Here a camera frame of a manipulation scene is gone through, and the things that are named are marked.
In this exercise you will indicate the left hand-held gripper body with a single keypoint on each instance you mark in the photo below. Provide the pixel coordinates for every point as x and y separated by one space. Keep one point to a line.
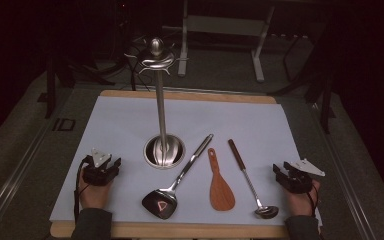
98 173

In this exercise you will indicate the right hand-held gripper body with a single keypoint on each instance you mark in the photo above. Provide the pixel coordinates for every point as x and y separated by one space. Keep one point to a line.
301 178

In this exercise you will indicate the wooden rice paddle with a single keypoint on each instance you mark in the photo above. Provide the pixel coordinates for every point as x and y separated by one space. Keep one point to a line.
220 193

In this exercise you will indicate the steel utensil rack with hooks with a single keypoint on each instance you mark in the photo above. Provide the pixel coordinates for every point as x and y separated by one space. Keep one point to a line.
161 110

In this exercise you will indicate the person's right hand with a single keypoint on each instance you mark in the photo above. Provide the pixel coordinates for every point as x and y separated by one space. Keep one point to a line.
300 203

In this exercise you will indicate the black metal stand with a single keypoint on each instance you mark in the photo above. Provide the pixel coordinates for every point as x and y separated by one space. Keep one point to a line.
50 90

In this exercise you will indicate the white metal frame stand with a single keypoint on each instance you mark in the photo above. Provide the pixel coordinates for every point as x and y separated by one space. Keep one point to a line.
226 25

